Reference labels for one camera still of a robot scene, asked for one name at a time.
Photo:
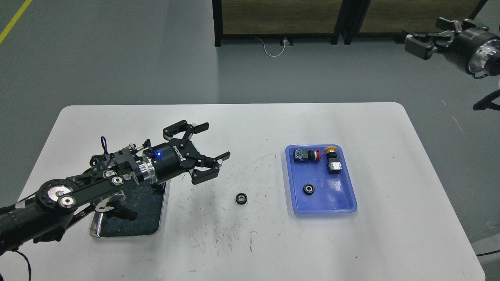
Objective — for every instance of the black gear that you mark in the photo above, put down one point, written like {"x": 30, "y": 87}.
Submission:
{"x": 241, "y": 198}
{"x": 308, "y": 189}

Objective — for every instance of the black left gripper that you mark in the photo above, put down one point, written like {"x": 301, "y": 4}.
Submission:
{"x": 169, "y": 160}

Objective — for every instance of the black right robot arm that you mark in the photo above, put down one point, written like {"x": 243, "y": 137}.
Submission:
{"x": 467, "y": 45}

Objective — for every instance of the yellow push button switch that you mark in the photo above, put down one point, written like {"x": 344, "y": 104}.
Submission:
{"x": 334, "y": 165}

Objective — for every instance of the silver metal tray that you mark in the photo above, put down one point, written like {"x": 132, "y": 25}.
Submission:
{"x": 138, "y": 214}

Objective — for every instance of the blue plastic tray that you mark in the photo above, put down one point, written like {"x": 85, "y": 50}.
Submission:
{"x": 334, "y": 193}

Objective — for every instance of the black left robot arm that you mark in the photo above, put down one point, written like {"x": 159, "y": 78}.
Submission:
{"x": 107, "y": 185}

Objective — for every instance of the wooden cabinet right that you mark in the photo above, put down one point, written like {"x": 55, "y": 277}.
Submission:
{"x": 388, "y": 18}

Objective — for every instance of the wooden cabinet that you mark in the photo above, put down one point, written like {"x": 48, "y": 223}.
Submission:
{"x": 283, "y": 19}
{"x": 388, "y": 18}

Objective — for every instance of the wooden cabinet left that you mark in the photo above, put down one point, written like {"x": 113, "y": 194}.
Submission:
{"x": 283, "y": 19}

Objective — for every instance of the red push button switch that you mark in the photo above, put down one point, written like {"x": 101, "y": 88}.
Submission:
{"x": 302, "y": 155}

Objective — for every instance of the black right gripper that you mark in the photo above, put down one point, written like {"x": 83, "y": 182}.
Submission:
{"x": 474, "y": 50}

